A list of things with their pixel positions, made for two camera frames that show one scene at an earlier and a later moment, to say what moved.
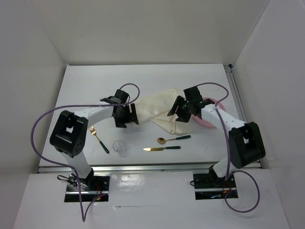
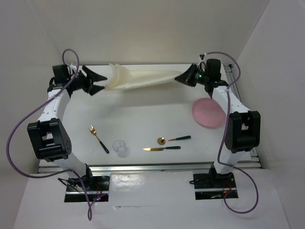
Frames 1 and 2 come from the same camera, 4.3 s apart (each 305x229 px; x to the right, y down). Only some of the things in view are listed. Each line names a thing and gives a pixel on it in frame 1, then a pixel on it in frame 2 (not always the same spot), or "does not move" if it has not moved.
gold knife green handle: x=157 y=149 does not move
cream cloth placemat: x=157 y=107 → x=119 y=77
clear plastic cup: x=120 y=147 does not move
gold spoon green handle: x=161 y=140 does not move
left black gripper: x=131 y=116 → x=89 y=88
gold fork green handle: x=94 y=132 does not move
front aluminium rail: x=140 y=168 does not move
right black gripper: x=182 y=117 → x=187 y=77
